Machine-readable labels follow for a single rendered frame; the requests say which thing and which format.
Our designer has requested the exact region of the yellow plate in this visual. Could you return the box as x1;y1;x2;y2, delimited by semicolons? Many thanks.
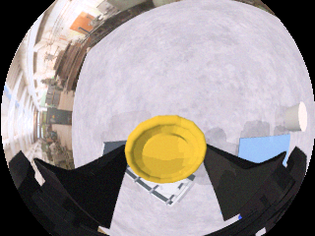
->
125;115;208;184

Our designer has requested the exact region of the light blue flat square mat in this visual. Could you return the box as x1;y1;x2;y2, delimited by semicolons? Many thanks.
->
237;134;290;165

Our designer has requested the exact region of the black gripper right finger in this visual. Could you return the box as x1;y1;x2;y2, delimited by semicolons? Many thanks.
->
204;145;287;221

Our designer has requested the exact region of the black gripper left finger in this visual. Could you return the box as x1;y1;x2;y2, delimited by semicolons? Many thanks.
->
34;145;127;229

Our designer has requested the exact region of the grey cylinder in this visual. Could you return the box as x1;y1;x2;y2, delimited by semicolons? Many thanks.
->
284;102;307;131

